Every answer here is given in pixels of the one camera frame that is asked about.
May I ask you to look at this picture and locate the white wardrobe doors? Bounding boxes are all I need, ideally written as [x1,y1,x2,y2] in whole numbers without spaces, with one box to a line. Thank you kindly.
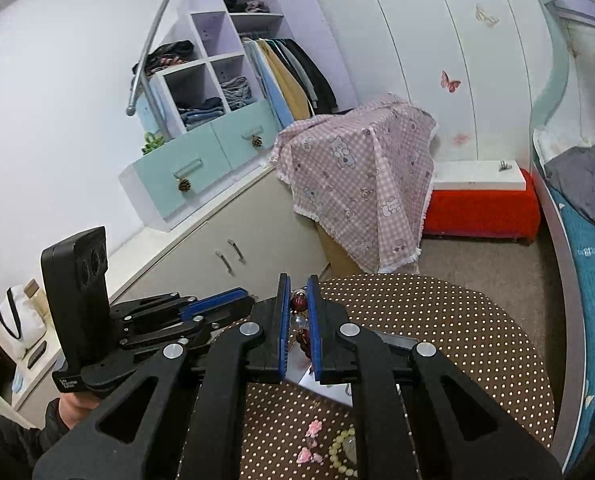
[318,0,546,167]

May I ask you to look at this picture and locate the person's left hand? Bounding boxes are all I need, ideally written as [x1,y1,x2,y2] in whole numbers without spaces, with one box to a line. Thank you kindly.
[58,392,100,429]

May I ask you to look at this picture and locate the white board on ottoman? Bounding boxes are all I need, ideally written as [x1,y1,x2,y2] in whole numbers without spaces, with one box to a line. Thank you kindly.
[433,160,526,191]

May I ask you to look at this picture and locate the pale green bead bracelet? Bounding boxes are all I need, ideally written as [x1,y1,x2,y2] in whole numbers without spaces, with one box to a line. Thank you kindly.
[327,426,359,479]

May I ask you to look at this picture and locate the small metal clip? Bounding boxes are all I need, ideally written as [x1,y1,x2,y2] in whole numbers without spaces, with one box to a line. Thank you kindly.
[498,160,513,171]

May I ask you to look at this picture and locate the teal drawer shelf unit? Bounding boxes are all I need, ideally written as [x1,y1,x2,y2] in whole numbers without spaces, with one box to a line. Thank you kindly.
[120,52,279,231]

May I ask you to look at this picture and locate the grey duvet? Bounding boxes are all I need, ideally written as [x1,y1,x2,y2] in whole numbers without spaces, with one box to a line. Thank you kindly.
[545,145,595,226]

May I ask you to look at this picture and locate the hanging clothes row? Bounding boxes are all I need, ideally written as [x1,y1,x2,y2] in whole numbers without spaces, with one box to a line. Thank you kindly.
[241,36,337,129]

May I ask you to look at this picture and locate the grey curved metal rail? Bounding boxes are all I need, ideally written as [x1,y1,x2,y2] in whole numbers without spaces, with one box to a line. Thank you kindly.
[125,0,171,117]

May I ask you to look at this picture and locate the purple open wardrobe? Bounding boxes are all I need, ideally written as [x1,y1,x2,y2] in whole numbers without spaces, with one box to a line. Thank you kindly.
[178,0,358,112]

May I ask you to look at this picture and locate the pink flower hair clip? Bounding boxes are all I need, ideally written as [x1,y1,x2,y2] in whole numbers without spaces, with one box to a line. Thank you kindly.
[296,419,323,465]

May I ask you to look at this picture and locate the beige low cabinet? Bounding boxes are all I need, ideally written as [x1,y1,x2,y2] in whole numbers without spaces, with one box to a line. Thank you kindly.
[7,164,331,428]

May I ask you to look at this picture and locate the brown polka dot tablecloth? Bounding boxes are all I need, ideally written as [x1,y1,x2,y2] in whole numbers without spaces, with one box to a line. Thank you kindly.
[236,274,553,479]

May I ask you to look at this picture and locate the pink butterfly wall sticker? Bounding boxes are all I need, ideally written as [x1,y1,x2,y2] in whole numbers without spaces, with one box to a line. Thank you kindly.
[439,70,461,93]

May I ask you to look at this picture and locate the silver metal tin box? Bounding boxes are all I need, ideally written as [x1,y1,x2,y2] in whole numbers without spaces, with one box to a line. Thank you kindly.
[286,356,353,408]

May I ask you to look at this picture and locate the small green plant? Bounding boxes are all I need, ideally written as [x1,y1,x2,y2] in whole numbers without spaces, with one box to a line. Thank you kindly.
[141,132,166,156]

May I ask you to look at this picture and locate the dark red bead bracelet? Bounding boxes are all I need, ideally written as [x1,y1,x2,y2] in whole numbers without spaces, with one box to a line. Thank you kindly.
[290,287,313,360]

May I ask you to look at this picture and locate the pink checkered cloth cover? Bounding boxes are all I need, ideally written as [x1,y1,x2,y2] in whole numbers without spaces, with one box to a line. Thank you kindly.
[270,94,436,273]

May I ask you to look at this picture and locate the red storage ottoman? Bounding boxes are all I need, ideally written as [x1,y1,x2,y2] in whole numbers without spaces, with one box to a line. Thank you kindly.
[422,169,541,245]

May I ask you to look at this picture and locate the teal bunk bed frame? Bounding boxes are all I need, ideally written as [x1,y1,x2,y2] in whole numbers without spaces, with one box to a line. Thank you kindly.
[523,0,595,474]

